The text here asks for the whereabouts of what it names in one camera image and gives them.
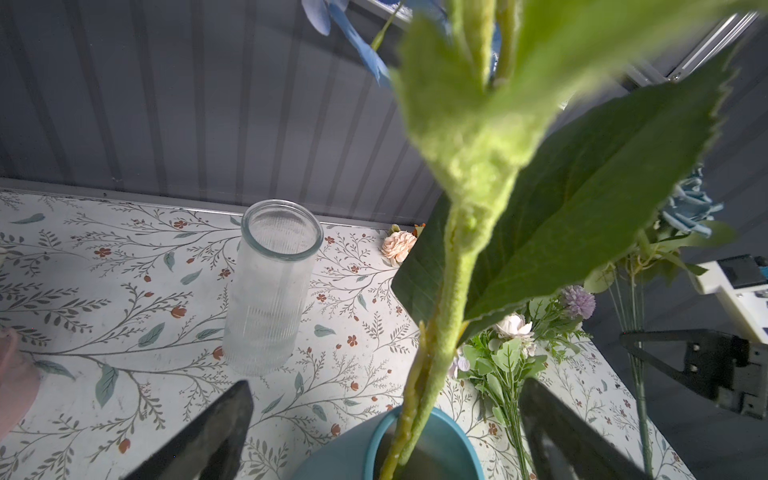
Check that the dusty blue rose bunch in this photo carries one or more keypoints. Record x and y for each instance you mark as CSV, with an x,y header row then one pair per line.
x,y
688,209

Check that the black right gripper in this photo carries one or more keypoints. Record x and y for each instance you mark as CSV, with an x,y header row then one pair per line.
x,y
726,369

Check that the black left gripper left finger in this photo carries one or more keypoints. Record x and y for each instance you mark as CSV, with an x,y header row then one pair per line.
x,y
210,447

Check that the teal ceramic vase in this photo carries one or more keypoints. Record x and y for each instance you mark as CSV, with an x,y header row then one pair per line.
x,y
442,452

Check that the purple white flower bunch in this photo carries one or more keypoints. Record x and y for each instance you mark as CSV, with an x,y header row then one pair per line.
x,y
499,359

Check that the white rose stem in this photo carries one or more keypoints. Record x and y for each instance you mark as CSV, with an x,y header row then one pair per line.
x,y
474,120

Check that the peach flower stem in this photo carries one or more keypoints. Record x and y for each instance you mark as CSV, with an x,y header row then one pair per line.
x,y
399,242

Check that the pink pencil cup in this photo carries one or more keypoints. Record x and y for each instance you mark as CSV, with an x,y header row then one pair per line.
x,y
20,381

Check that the blue hydrangea flower stem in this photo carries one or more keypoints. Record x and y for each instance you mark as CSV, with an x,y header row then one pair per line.
x,y
558,192

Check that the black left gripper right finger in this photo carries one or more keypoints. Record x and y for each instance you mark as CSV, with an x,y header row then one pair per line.
x,y
562,445

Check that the clear ribbed glass vase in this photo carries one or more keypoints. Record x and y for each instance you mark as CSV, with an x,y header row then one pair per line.
x,y
277,253

